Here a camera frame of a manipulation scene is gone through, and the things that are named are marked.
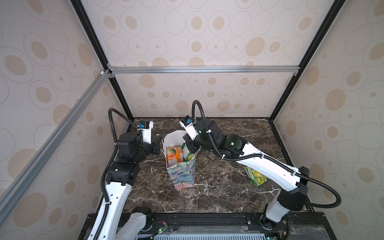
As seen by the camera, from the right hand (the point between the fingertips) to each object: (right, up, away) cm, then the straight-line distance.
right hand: (184, 136), depth 67 cm
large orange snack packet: (-7, -11, +14) cm, 19 cm away
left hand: (-9, +1, 0) cm, 9 cm away
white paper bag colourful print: (-2, -20, +8) cm, 21 cm away
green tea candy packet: (0, -11, +16) cm, 19 cm away
